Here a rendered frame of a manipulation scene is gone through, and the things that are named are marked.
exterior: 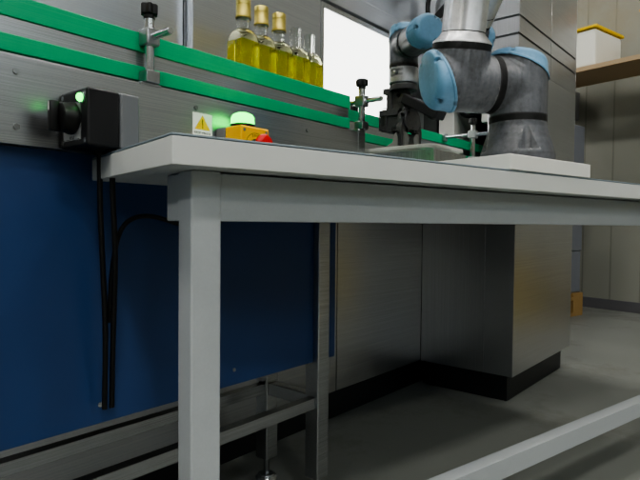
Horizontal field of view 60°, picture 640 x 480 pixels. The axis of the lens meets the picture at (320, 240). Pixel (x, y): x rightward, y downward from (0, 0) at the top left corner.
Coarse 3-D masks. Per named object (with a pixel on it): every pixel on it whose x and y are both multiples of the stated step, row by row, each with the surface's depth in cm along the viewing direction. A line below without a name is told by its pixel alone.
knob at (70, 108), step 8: (48, 104) 75; (56, 104) 75; (64, 104) 75; (72, 104) 76; (48, 112) 75; (56, 112) 75; (64, 112) 74; (72, 112) 75; (48, 120) 75; (56, 120) 75; (64, 120) 75; (72, 120) 75; (48, 128) 75; (56, 128) 75; (64, 128) 75; (72, 128) 76
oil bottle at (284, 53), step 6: (276, 42) 133; (282, 42) 133; (276, 48) 132; (282, 48) 132; (288, 48) 134; (276, 54) 132; (282, 54) 132; (288, 54) 134; (276, 60) 132; (282, 60) 132; (288, 60) 134; (276, 66) 132; (282, 66) 132; (288, 66) 134; (276, 72) 132; (282, 72) 133; (288, 72) 134
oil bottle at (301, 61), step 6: (294, 48) 137; (300, 48) 138; (294, 54) 136; (300, 54) 137; (306, 54) 139; (294, 60) 136; (300, 60) 137; (306, 60) 139; (294, 66) 136; (300, 66) 137; (306, 66) 139; (294, 72) 136; (300, 72) 137; (306, 72) 139; (294, 78) 136; (300, 78) 137; (306, 78) 139
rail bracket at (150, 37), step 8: (144, 8) 90; (152, 8) 90; (144, 16) 90; (152, 16) 90; (152, 24) 91; (144, 32) 90; (152, 32) 90; (160, 32) 88; (168, 32) 87; (144, 40) 90; (152, 40) 90; (152, 48) 91; (152, 56) 91; (152, 64) 91; (144, 72) 90; (152, 72) 90; (144, 80) 90; (152, 80) 90; (160, 88) 93
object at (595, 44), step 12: (588, 36) 381; (600, 36) 381; (612, 36) 392; (576, 48) 388; (588, 48) 381; (600, 48) 382; (612, 48) 392; (576, 60) 388; (588, 60) 382; (600, 60) 382
